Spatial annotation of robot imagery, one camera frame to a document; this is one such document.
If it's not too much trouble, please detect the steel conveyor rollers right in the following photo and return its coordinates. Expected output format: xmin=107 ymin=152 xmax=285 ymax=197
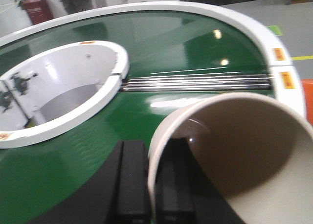
xmin=120 ymin=74 xmax=273 ymax=92

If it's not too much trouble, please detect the red fire extinguisher box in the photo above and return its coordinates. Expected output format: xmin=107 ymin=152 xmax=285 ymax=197
xmin=22 ymin=0 xmax=54 ymax=25

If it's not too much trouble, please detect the black bearing mount left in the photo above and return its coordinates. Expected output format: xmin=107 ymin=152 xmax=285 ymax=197
xmin=0 ymin=91 xmax=11 ymax=113

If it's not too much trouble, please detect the green circular conveyor belt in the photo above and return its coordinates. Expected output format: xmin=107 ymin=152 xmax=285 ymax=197
xmin=0 ymin=11 xmax=268 ymax=224

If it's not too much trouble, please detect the white inner conveyor ring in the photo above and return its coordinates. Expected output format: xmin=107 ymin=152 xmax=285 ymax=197
xmin=0 ymin=40 xmax=130 ymax=150

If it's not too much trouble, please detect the black bearing mount right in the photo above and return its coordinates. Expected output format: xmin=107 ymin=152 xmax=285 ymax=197
xmin=10 ymin=72 xmax=39 ymax=95

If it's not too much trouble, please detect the black bearing mount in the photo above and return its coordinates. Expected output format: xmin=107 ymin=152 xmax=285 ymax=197
xmin=0 ymin=91 xmax=11 ymax=113
xmin=10 ymin=72 xmax=39 ymax=95

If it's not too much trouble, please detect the orange object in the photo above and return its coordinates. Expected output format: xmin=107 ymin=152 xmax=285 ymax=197
xmin=301 ymin=79 xmax=313 ymax=125

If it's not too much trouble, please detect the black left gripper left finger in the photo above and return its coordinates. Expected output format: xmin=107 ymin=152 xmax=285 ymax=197
xmin=30 ymin=140 xmax=151 ymax=224

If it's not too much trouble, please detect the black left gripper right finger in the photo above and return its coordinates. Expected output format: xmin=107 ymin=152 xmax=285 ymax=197
xmin=155 ymin=138 xmax=244 ymax=224

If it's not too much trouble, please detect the white outer conveyor rim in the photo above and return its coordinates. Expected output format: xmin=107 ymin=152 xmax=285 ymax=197
xmin=0 ymin=1 xmax=307 ymax=117

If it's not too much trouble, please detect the beige paper cup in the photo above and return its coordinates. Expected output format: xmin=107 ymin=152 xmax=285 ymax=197
xmin=148 ymin=92 xmax=313 ymax=224

